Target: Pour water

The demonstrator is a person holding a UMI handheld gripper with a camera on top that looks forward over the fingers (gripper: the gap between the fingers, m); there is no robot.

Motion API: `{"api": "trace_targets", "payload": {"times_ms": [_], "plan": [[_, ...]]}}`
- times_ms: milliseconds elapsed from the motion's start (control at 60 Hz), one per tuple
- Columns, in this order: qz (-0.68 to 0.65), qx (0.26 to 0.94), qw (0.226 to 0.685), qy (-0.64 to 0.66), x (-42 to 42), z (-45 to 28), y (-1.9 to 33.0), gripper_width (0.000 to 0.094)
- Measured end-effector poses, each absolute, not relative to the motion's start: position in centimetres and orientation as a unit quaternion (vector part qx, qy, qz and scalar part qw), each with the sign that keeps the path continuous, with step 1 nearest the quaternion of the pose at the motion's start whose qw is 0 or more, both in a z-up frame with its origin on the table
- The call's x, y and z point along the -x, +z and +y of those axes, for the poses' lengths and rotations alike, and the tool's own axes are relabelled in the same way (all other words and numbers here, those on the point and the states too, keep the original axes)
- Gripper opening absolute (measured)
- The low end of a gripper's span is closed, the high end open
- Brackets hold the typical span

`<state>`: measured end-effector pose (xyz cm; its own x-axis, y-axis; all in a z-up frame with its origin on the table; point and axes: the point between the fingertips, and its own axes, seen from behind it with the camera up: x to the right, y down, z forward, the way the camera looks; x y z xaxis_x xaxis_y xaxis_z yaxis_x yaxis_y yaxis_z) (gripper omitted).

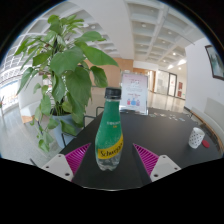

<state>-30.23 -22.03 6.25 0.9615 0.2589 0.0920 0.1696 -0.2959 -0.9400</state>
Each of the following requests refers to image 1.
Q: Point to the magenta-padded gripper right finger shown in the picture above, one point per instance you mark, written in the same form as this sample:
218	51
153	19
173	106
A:
146	157

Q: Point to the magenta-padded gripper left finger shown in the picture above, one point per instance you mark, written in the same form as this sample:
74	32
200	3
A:
77	156

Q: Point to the green drink bottle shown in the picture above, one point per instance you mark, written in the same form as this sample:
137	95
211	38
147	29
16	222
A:
109	133

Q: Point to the white dotted mug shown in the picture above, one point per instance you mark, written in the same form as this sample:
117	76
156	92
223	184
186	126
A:
196	137

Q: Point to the flat round red coaster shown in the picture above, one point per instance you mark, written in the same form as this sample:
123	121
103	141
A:
206	144

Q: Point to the clear acrylic sign stand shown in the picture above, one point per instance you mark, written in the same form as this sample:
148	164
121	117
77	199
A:
134	91

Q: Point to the green leafy potted plant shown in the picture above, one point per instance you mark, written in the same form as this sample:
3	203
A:
70	80

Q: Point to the dark-framed landscape picture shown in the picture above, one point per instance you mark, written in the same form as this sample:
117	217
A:
216	63

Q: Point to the round ceiling lights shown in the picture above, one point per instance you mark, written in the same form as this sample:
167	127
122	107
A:
143	25

